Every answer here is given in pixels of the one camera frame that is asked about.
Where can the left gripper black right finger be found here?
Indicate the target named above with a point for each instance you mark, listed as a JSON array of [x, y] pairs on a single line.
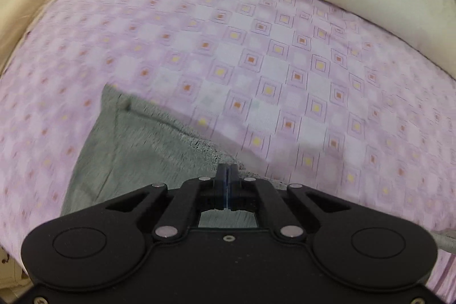
[[294, 212]]

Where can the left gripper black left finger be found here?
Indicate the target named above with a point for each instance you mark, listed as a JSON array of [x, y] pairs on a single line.
[[162, 212]]

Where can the grey-green pants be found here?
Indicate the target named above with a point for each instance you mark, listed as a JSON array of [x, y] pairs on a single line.
[[398, 159]]

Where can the pink checkered bed sheet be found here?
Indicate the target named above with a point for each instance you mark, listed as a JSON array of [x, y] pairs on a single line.
[[179, 53]]

